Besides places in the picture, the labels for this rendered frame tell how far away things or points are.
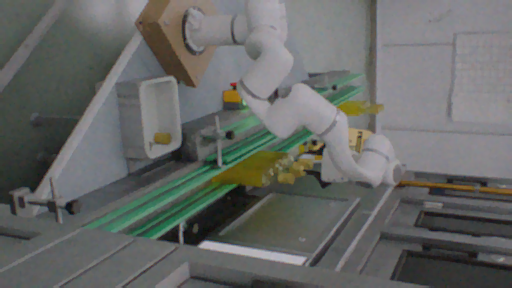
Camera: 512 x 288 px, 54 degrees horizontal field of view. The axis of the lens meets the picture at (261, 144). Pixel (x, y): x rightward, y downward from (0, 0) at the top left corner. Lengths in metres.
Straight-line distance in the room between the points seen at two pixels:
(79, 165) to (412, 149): 6.54
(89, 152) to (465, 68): 6.33
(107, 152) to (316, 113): 0.61
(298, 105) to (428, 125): 6.36
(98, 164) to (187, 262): 0.90
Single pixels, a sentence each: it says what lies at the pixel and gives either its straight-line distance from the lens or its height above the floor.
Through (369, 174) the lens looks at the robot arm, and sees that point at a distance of 1.28.
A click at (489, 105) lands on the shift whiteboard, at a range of 7.37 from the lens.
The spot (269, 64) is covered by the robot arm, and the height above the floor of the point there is 1.23.
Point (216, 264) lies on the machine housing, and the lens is 0.59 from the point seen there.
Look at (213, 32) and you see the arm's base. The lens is 1.60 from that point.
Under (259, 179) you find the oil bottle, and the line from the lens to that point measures 1.62.
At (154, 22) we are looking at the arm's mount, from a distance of 1.53.
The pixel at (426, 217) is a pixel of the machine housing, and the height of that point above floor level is 1.54.
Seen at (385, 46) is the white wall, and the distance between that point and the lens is 7.47.
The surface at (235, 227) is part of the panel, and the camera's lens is 1.58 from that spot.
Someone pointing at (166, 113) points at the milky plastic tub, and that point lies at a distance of 1.61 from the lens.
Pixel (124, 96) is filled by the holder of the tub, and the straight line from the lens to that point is 1.49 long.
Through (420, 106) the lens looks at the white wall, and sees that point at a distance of 7.48.
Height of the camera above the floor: 1.75
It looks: 25 degrees down
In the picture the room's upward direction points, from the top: 94 degrees clockwise
